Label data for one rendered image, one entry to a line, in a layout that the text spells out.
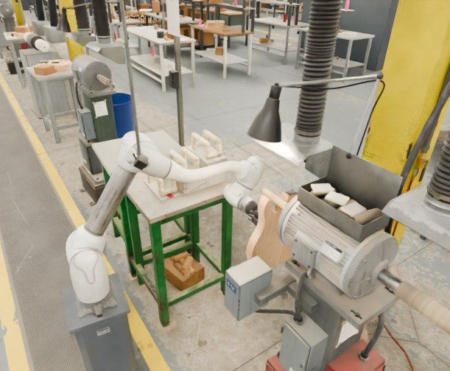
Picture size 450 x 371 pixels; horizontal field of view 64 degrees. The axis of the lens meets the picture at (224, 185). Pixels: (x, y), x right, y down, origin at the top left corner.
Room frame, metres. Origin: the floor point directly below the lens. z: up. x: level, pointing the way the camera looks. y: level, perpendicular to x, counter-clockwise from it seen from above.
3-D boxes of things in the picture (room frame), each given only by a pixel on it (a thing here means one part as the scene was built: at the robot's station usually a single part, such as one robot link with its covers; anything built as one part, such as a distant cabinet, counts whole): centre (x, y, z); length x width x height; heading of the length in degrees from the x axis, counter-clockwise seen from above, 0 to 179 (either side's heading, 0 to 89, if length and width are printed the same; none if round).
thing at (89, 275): (1.24, 0.63, 0.87); 0.18 x 0.16 x 0.22; 28
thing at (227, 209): (1.91, -0.02, 0.45); 0.05 x 0.05 x 0.90; 35
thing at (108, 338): (1.23, 0.62, 0.35); 0.28 x 0.28 x 0.70; 27
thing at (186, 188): (1.99, 0.25, 0.98); 0.27 x 0.16 x 0.09; 35
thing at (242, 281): (0.98, -0.16, 0.99); 0.24 x 0.21 x 0.26; 35
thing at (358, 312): (1.00, -0.45, 1.11); 0.36 x 0.24 x 0.04; 35
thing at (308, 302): (0.98, -0.31, 1.02); 0.13 x 0.04 x 0.04; 35
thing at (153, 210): (1.99, 0.34, 0.55); 0.62 x 0.58 x 0.76; 35
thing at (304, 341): (0.91, -0.32, 0.93); 0.15 x 0.10 x 0.55; 35
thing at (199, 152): (2.07, 0.12, 1.02); 0.27 x 0.15 x 0.17; 35
